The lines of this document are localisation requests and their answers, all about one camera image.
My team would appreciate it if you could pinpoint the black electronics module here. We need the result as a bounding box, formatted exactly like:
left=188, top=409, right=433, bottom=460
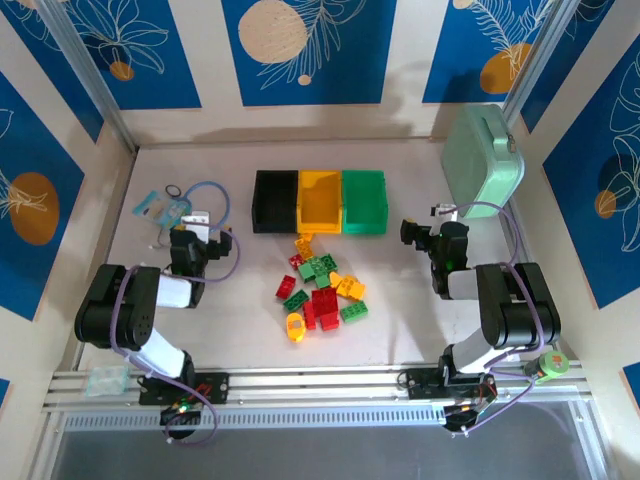
left=442, top=399, right=497, bottom=434
left=159, top=402, right=204, bottom=427

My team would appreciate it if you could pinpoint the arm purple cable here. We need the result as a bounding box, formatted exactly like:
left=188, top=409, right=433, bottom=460
left=109, top=227, right=244, bottom=447
left=434, top=201, right=549, bottom=437

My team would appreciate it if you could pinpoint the thin metal wire clip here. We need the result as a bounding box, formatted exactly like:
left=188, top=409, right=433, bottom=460
left=149, top=227, right=177, bottom=251

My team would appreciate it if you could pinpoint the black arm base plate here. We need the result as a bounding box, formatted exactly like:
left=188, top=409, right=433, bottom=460
left=405, top=367, right=499, bottom=401
left=138, top=372, right=231, bottom=406

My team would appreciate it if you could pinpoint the clear printed plastic packet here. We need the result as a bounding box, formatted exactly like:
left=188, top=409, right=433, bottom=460
left=154, top=198, right=194, bottom=232

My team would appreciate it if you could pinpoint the aluminium front rail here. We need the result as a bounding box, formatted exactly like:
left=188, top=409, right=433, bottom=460
left=42, top=360, right=596, bottom=412

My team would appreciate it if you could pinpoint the green tape roll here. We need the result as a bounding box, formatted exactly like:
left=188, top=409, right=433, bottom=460
left=522, top=349, right=570, bottom=385

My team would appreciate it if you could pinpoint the green plastic bin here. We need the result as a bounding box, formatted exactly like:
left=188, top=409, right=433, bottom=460
left=341, top=169, right=390, bottom=237

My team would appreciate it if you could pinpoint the aluminium side rail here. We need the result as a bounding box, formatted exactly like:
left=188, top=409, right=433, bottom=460
left=499, top=204, right=524, bottom=266
left=74, top=148, right=139, bottom=372

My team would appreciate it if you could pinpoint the blue tube ring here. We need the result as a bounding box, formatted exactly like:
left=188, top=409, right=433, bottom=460
left=177, top=180, right=233, bottom=236

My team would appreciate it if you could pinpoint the light blue plastic packet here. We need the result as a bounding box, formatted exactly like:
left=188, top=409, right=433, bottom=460
left=132, top=190, right=167, bottom=219

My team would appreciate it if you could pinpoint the black plastic bin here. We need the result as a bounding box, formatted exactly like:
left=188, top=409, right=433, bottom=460
left=252, top=169, right=302, bottom=235

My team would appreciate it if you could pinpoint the clear plastic bag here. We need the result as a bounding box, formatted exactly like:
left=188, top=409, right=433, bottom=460
left=84, top=366, right=130, bottom=399

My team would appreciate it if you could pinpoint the mint green zip case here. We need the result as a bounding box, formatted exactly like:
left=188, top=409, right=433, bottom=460
left=440, top=103, right=526, bottom=220

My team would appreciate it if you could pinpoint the aluminium corner post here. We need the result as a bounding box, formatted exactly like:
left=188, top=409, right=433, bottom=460
left=37, top=0, right=140, bottom=152
left=501, top=0, right=592, bottom=120

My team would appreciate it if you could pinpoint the green eight-stud lego brick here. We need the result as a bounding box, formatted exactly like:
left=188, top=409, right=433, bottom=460
left=339, top=302, right=370, bottom=323

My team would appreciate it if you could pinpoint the yellow oval lego piece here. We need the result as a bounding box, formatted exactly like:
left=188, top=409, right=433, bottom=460
left=284, top=311, right=307, bottom=344

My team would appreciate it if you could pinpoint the slotted grey cable duct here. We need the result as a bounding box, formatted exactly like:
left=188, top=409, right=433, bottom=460
left=62, top=404, right=589, bottom=434

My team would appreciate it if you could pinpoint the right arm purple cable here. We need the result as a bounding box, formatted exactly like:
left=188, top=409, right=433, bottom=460
left=434, top=201, right=549, bottom=437

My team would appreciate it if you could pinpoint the large red lego brick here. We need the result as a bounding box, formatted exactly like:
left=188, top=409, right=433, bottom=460
left=310, top=287, right=339, bottom=316

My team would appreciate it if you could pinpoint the yellow plastic bin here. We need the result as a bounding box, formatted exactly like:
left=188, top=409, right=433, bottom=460
left=296, top=169, right=346, bottom=236

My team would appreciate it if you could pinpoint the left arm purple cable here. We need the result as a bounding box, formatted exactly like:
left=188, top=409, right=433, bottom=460
left=109, top=227, right=244, bottom=447

